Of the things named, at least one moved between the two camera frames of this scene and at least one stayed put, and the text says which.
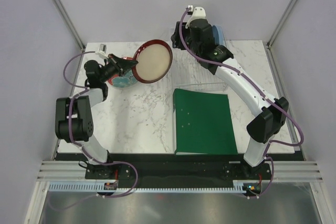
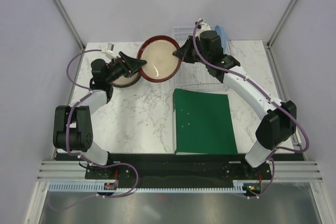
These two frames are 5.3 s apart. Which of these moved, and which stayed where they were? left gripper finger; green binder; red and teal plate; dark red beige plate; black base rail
Moved: left gripper finger; dark red beige plate
Stayed: black base rail; red and teal plate; green binder
